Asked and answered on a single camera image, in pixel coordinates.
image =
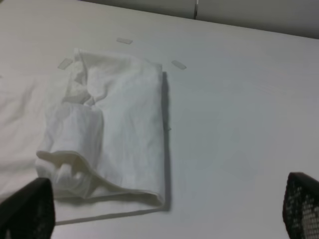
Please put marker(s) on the clear tape marker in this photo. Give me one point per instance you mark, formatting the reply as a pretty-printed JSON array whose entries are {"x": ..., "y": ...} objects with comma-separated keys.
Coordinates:
[
  {"x": 65, "y": 63},
  {"x": 178, "y": 65},
  {"x": 124, "y": 41}
]

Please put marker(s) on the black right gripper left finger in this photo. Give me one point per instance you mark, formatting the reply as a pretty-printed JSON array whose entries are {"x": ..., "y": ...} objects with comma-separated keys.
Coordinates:
[{"x": 29, "y": 213}]

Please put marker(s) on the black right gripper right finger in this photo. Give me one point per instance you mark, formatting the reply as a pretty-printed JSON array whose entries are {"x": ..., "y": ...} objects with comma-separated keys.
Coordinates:
[{"x": 301, "y": 206}]

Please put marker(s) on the clear tape marker upper right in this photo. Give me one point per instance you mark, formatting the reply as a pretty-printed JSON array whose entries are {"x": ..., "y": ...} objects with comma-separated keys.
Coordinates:
[{"x": 178, "y": 65}]

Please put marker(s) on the white short sleeve shirt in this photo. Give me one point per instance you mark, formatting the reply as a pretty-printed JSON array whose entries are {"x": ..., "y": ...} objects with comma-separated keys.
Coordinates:
[{"x": 96, "y": 132}]

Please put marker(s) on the clear tape marker top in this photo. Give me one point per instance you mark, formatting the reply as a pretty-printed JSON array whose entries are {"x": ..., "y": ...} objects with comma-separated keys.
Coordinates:
[{"x": 124, "y": 41}]

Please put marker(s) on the clear tape marker centre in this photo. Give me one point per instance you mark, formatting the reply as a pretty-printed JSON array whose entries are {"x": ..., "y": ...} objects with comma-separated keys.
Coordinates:
[{"x": 65, "y": 63}]

